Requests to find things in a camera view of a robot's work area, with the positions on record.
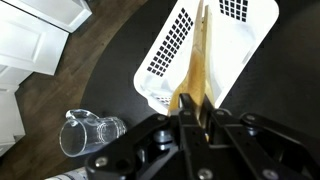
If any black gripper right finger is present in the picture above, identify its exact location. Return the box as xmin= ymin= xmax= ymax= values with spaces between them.
xmin=200 ymin=94 xmax=320 ymax=180

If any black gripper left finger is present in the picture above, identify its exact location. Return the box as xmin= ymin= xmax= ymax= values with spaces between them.
xmin=84 ymin=93 xmax=215 ymax=180

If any wooden spoon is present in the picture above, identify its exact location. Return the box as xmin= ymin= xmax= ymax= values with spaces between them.
xmin=203 ymin=4 xmax=221 ymax=103
xmin=167 ymin=0 xmax=215 ymax=131

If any white plastic basket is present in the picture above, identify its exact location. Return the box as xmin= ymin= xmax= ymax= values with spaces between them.
xmin=133 ymin=0 xmax=280 ymax=116

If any round black table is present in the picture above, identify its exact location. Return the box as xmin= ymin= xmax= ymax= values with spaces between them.
xmin=43 ymin=0 xmax=320 ymax=180

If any clear glass mug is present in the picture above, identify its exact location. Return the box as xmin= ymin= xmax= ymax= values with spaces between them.
xmin=59 ymin=109 xmax=128 ymax=158

